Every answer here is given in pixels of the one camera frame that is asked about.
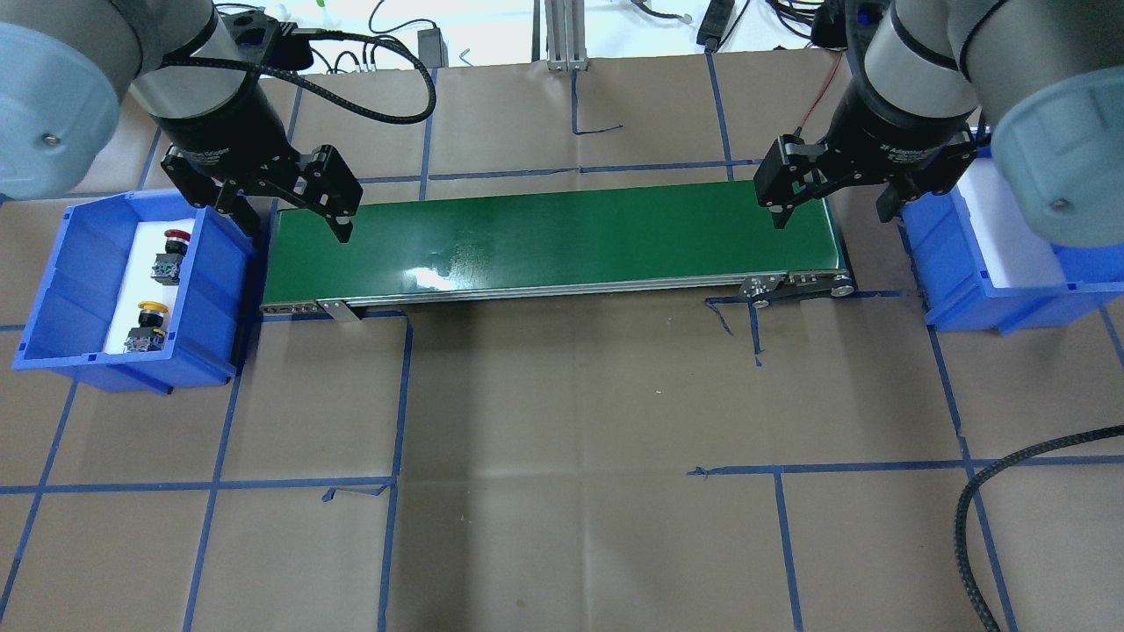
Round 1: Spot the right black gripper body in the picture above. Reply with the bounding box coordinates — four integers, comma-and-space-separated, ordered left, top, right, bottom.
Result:
821, 83, 979, 198

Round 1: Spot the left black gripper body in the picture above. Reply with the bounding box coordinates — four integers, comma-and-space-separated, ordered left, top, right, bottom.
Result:
161, 83, 300, 207

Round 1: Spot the red push button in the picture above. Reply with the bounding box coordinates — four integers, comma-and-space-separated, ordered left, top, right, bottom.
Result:
151, 229, 191, 285

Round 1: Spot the yellow push button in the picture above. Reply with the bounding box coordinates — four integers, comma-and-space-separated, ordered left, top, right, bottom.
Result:
123, 300, 171, 355

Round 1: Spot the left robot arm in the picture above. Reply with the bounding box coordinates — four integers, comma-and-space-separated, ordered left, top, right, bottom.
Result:
1, 1, 362, 243

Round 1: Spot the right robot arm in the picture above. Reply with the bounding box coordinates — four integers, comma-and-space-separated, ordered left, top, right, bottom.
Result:
754, 1, 1123, 249

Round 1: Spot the green conveyor belt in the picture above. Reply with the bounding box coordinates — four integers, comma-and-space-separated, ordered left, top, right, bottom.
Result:
261, 181, 858, 319

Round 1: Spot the right blue bin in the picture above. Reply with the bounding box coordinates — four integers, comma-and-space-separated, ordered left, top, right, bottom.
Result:
901, 148, 1123, 335

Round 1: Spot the blue bin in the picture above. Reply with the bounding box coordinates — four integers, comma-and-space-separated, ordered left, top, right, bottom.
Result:
12, 190, 256, 392
901, 148, 1123, 335

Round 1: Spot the white foam left bin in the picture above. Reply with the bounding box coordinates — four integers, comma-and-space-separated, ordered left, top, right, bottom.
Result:
102, 219, 196, 355

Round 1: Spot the white foam bin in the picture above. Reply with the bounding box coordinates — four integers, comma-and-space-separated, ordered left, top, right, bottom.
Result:
957, 157, 1066, 288
102, 219, 196, 355

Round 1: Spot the white foam right bin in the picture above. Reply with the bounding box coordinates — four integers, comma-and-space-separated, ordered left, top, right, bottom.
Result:
957, 157, 1066, 288

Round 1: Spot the black power adapter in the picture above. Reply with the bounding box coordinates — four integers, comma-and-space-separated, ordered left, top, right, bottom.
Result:
417, 26, 448, 69

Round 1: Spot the left blue bin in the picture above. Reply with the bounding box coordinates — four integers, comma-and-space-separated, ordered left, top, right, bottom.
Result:
12, 190, 256, 392

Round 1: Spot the aluminium profile post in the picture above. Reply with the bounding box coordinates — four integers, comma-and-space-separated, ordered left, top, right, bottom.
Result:
543, 0, 589, 72

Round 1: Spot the black braided cable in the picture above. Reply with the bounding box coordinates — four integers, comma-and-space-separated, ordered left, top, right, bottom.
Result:
955, 425, 1124, 632

